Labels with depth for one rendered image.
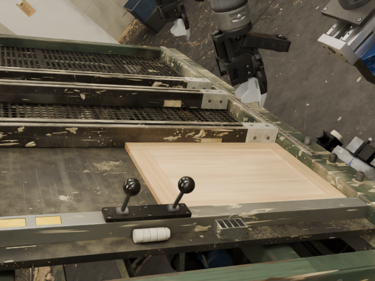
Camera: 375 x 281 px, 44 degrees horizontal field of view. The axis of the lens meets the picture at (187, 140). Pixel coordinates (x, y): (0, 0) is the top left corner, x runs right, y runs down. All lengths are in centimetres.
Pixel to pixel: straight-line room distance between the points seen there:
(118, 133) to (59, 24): 377
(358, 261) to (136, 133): 77
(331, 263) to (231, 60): 47
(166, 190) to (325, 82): 212
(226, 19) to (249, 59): 10
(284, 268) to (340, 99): 214
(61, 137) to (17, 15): 377
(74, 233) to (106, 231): 7
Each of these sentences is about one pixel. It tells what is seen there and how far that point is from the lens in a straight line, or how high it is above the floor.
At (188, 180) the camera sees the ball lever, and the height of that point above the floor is 144.
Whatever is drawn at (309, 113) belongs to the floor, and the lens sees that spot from 308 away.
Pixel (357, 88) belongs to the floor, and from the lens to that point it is 300.
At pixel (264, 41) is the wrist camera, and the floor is 148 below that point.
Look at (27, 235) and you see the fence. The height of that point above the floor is 163.
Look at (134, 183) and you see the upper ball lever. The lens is 93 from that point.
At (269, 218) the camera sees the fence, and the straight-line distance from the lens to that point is 118.
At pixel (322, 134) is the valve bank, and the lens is 176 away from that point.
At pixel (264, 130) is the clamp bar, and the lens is 167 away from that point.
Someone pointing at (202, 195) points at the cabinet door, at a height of 125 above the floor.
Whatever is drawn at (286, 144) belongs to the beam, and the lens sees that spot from 166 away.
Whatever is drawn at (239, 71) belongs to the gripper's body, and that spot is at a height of 148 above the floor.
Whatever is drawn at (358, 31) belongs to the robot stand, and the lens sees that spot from 171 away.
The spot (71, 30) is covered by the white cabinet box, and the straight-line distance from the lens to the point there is 519.
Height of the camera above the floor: 199
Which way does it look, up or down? 31 degrees down
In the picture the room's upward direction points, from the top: 52 degrees counter-clockwise
